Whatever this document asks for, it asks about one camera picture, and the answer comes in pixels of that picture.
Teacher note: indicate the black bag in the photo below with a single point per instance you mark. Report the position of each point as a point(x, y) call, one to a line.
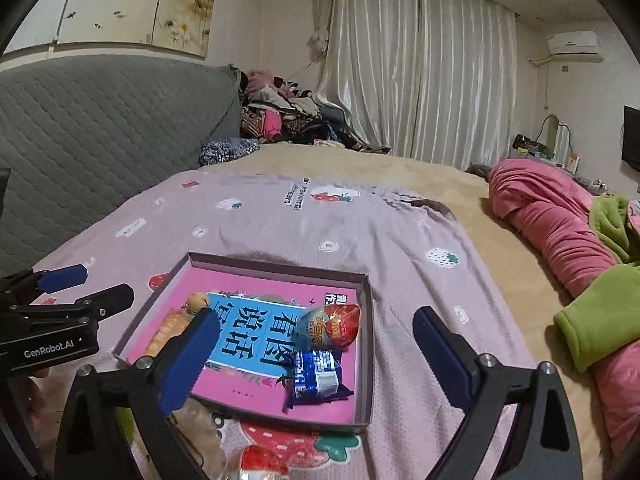
point(527, 145)

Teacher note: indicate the white air conditioner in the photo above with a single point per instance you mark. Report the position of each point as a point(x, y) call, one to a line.
point(572, 46)

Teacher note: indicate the grey quilted headboard cover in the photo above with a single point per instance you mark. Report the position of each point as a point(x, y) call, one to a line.
point(100, 135)

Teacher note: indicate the black television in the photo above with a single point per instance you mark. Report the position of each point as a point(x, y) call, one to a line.
point(632, 137)

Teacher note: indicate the dark brown cloth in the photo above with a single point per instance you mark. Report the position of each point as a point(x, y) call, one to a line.
point(477, 170)

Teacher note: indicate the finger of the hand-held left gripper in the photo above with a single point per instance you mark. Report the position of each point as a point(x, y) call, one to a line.
point(110, 299)
point(62, 277)

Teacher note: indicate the wall poster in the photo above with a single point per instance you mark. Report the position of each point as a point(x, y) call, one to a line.
point(125, 5)

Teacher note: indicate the dried flower bunch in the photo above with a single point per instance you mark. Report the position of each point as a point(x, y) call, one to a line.
point(320, 41)

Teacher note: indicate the white curtain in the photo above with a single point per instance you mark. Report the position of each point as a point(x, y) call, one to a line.
point(425, 60)

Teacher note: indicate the green fleece blanket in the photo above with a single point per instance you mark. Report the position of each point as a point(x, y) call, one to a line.
point(600, 320)

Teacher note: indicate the grey cardboard box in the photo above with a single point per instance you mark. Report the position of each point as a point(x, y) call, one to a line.
point(367, 360)

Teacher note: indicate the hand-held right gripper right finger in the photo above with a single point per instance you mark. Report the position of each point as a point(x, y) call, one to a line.
point(440, 350)

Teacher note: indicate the red blue snack packet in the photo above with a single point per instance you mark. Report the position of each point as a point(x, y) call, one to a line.
point(325, 327)

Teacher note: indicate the pile of clothes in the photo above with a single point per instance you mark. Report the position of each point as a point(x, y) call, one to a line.
point(290, 115)

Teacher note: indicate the pink quilt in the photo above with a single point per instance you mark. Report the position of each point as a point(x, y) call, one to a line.
point(540, 220)

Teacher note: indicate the blue floral cloth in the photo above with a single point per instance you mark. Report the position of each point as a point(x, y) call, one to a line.
point(227, 151)

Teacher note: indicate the pink printed bedsheet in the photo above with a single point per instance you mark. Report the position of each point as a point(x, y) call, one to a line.
point(350, 220)

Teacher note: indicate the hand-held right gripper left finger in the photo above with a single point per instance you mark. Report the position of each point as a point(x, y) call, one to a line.
point(192, 355)

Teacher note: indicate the orange snack packet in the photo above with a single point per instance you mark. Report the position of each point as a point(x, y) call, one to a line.
point(167, 332)

